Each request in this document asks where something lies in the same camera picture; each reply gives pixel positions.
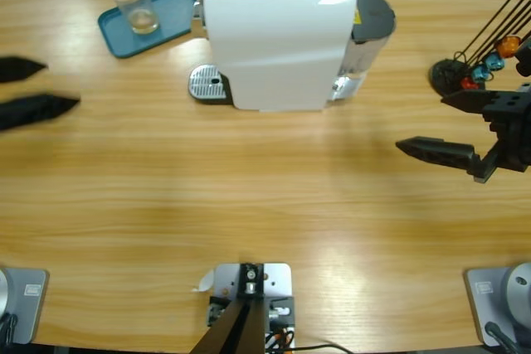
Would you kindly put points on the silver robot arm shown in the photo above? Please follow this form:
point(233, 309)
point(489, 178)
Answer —
point(2, 292)
point(518, 287)

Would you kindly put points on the clear water tank dark lid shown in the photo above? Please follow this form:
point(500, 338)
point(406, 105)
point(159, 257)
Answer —
point(373, 18)

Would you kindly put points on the blue coffee capsule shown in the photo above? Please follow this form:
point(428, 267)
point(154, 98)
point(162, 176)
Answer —
point(495, 61)
point(482, 74)

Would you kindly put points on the white paper tag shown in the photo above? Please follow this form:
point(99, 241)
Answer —
point(205, 281)

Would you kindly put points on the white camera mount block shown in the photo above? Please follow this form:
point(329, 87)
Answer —
point(276, 283)

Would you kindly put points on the orange coffee capsule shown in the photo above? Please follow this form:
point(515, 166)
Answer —
point(507, 47)

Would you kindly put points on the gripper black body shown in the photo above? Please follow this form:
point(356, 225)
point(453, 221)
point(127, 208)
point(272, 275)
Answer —
point(516, 142)

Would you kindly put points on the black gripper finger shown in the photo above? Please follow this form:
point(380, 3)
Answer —
point(18, 69)
point(37, 109)
point(504, 103)
point(439, 153)

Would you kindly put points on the white coffee machine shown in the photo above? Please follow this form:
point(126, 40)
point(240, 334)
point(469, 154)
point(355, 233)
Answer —
point(274, 59)

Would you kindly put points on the arm grey base plate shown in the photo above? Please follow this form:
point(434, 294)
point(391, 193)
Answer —
point(29, 312)
point(481, 308)

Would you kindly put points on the teal plastic tray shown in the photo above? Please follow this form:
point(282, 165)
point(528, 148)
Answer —
point(174, 14)

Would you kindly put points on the clear glass cup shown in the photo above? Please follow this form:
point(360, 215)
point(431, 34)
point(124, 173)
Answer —
point(143, 22)

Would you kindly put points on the red coffee capsule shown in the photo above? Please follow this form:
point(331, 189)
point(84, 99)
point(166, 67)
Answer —
point(469, 83)

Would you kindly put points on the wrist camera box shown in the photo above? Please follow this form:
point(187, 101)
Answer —
point(524, 59)

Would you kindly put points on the black camera post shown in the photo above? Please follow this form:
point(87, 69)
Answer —
point(240, 329)

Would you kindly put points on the black capsule holder with rods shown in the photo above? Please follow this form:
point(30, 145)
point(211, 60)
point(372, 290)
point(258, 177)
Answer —
point(444, 74)

